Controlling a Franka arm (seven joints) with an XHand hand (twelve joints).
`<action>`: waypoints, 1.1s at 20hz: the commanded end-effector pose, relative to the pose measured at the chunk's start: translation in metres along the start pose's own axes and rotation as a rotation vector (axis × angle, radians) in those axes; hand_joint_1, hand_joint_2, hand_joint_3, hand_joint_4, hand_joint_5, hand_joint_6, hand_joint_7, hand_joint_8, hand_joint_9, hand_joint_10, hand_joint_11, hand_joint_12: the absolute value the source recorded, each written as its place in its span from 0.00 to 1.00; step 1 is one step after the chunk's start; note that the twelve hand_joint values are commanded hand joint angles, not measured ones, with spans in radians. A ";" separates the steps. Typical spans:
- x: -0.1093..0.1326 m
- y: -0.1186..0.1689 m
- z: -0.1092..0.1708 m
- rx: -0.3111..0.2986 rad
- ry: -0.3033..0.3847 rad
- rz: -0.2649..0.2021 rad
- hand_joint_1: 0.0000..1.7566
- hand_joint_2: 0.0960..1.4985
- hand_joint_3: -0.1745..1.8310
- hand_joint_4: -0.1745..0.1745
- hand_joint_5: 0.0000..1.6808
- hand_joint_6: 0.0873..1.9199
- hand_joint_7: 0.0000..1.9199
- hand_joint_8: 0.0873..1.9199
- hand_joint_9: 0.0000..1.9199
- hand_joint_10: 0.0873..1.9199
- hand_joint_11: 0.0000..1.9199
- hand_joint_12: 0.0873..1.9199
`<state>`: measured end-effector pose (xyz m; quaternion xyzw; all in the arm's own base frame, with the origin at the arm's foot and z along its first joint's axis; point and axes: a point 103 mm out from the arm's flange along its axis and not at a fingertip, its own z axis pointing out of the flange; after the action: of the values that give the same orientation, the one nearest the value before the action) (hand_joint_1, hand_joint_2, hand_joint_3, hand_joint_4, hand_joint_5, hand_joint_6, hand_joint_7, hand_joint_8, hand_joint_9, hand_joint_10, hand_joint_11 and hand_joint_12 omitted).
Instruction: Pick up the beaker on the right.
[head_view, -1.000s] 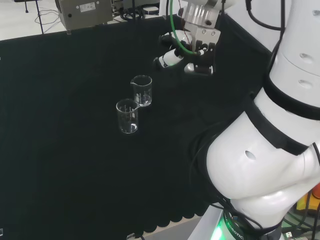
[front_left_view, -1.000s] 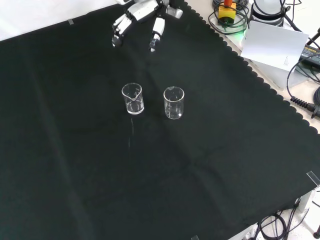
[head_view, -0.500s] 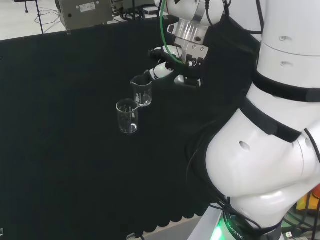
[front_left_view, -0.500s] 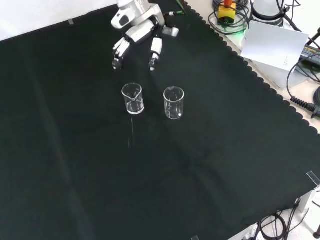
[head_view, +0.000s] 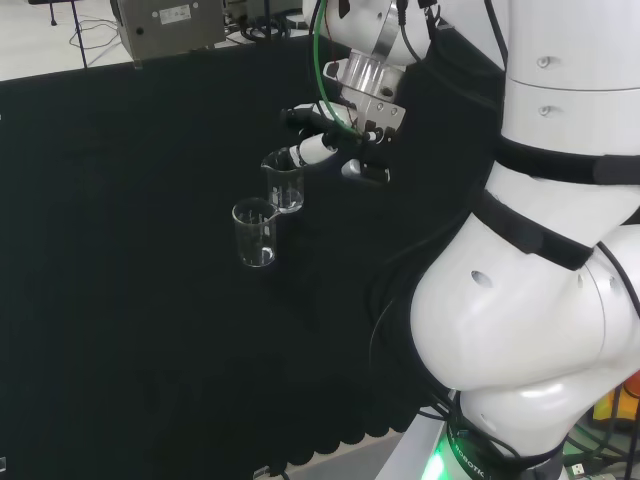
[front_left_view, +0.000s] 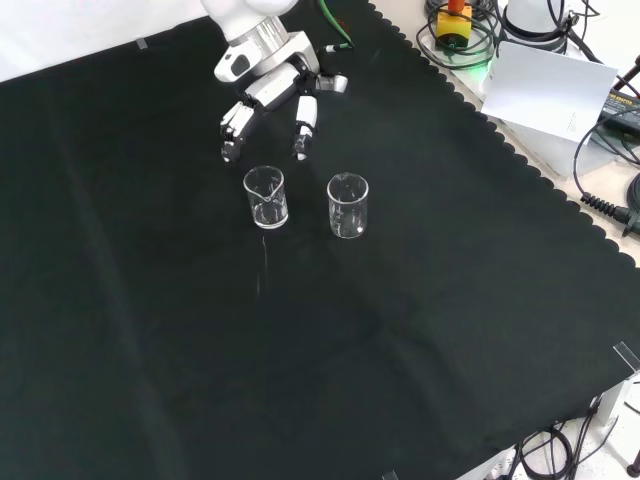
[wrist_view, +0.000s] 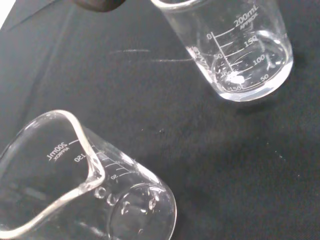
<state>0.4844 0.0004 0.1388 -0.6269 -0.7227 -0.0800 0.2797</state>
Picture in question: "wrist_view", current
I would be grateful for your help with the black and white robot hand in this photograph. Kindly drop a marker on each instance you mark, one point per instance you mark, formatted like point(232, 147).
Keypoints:
point(100, 5)

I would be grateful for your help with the black bench cloth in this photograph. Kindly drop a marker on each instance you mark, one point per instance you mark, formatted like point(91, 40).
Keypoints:
point(175, 137)

